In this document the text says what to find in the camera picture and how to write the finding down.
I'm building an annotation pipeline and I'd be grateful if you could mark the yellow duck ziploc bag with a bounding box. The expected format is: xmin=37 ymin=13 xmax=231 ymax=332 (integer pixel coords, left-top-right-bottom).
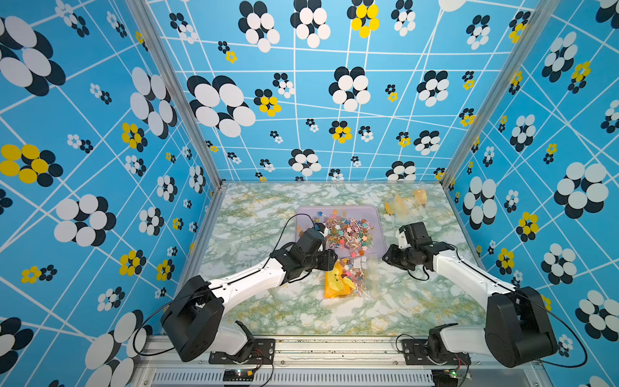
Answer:
xmin=323 ymin=256 xmax=378 ymax=300
xmin=384 ymin=194 xmax=410 ymax=219

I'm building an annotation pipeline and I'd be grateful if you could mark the clear ziploc bag of lollipops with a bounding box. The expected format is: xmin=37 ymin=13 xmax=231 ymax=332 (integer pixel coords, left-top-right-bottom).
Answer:
xmin=412 ymin=189 xmax=428 ymax=207

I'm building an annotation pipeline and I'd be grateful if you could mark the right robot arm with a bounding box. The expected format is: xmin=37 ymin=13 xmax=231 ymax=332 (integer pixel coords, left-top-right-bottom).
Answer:
xmin=382 ymin=223 xmax=559 ymax=368

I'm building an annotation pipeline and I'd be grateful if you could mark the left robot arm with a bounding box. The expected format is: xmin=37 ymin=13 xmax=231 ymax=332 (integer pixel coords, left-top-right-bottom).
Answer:
xmin=161 ymin=223 xmax=338 ymax=363

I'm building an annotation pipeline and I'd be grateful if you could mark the pile of candies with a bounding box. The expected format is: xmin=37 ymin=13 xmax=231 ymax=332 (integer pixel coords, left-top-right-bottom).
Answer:
xmin=299 ymin=209 xmax=378 ymax=257

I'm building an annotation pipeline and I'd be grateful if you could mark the lilac plastic tray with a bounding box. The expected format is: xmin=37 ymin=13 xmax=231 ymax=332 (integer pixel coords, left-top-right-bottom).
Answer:
xmin=293 ymin=205 xmax=385 ymax=260

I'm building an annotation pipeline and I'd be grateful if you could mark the right controller board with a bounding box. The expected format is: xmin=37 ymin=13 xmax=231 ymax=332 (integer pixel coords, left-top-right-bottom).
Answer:
xmin=432 ymin=369 xmax=460 ymax=387

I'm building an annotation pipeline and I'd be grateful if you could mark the controller board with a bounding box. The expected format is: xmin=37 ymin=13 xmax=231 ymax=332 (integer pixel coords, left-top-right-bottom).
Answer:
xmin=432 ymin=369 xmax=460 ymax=387
xmin=223 ymin=369 xmax=255 ymax=383

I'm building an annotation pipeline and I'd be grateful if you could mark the left controller board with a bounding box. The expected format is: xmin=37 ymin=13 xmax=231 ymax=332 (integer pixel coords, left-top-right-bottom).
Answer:
xmin=223 ymin=369 xmax=255 ymax=383

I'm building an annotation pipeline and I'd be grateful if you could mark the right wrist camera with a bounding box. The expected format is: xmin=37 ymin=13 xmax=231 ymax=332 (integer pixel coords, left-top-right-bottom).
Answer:
xmin=398 ymin=227 xmax=410 ymax=250

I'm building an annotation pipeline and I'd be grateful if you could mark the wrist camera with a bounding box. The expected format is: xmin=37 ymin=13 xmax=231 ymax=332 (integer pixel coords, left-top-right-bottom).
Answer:
xmin=314 ymin=222 xmax=326 ymax=233
xmin=398 ymin=227 xmax=410 ymax=250

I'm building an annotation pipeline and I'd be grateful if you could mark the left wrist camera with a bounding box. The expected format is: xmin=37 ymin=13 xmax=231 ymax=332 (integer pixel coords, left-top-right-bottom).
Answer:
xmin=314 ymin=222 xmax=326 ymax=233

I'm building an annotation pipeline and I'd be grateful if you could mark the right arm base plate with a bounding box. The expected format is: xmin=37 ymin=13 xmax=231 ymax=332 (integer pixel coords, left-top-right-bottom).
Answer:
xmin=398 ymin=337 xmax=472 ymax=368

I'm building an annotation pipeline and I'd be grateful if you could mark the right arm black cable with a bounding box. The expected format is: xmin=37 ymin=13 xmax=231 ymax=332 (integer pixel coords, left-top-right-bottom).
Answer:
xmin=405 ymin=246 xmax=588 ymax=369

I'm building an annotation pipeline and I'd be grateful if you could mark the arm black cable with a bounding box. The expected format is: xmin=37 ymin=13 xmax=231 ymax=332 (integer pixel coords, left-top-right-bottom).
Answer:
xmin=132 ymin=212 xmax=315 ymax=358
xmin=405 ymin=246 xmax=588 ymax=369

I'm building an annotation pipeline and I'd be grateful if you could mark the aluminium front rail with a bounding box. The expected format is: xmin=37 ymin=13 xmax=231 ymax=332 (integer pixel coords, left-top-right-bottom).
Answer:
xmin=131 ymin=336 xmax=551 ymax=386

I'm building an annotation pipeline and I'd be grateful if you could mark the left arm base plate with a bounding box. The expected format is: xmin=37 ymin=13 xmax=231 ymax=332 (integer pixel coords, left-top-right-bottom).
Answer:
xmin=209 ymin=338 xmax=276 ymax=365

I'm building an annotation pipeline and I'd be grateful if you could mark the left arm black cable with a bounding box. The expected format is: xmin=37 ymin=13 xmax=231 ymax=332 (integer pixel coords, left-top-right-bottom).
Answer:
xmin=132 ymin=212 xmax=315 ymax=358

